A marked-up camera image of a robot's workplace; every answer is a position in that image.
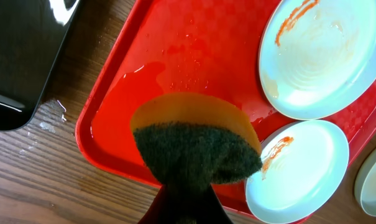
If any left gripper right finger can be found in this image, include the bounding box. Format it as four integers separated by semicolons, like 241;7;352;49
188;185;233;224

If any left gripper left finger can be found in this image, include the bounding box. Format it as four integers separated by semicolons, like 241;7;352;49
138;184;188;224

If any green orange sponge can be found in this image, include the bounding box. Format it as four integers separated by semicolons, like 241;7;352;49
130;92;262;192

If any white plate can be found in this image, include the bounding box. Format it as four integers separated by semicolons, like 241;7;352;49
354;148;376;217
245;119;349;223
259;0;376;120

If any white plate top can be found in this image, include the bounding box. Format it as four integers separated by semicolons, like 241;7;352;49
259;0;376;120

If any red plastic tray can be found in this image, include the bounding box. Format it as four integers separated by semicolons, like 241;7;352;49
75;0;376;224

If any black water tray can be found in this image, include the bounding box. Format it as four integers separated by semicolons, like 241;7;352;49
0;0;81;131

